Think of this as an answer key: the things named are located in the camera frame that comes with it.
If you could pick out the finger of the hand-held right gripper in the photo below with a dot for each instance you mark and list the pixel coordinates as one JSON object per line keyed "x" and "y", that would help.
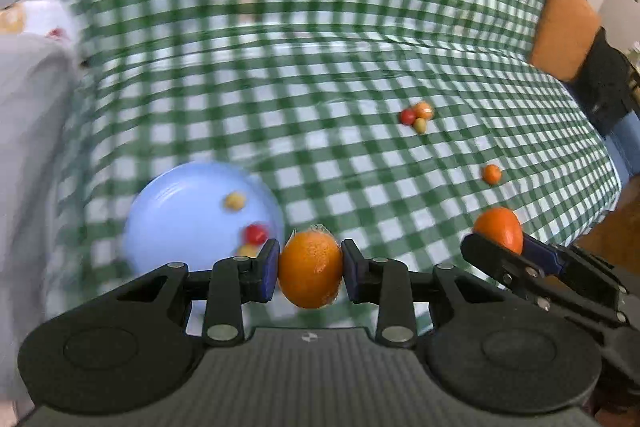
{"x": 542, "y": 254}
{"x": 492, "y": 257}

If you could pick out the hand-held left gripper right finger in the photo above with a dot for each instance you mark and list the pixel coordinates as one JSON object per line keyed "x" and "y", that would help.
{"x": 350, "y": 272}

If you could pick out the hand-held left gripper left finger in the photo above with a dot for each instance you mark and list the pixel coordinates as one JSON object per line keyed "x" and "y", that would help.
{"x": 270, "y": 269}

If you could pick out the black bag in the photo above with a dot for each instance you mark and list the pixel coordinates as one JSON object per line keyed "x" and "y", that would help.
{"x": 605, "y": 77}

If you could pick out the light blue plate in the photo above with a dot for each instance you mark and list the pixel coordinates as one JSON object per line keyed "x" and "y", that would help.
{"x": 185, "y": 217}

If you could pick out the orange headboard cushion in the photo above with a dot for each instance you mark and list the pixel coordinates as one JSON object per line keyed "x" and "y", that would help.
{"x": 565, "y": 27}

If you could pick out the small smooth orange tangerine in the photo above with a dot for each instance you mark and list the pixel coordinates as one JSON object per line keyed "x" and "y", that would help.
{"x": 497, "y": 227}
{"x": 492, "y": 174}
{"x": 424, "y": 109}

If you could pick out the yellowish green longan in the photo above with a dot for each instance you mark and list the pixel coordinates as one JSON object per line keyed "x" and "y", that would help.
{"x": 247, "y": 250}
{"x": 234, "y": 201}
{"x": 420, "y": 125}

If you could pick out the green white checkered cloth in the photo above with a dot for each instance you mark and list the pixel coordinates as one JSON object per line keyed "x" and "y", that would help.
{"x": 300, "y": 57}

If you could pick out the plastic orange mandarin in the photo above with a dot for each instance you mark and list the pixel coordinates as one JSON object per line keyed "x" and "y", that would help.
{"x": 310, "y": 269}

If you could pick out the red cherry tomato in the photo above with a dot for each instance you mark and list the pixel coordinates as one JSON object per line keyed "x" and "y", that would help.
{"x": 407, "y": 116}
{"x": 256, "y": 233}

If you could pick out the grey blanket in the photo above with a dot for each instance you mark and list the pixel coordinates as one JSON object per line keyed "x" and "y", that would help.
{"x": 30, "y": 157}

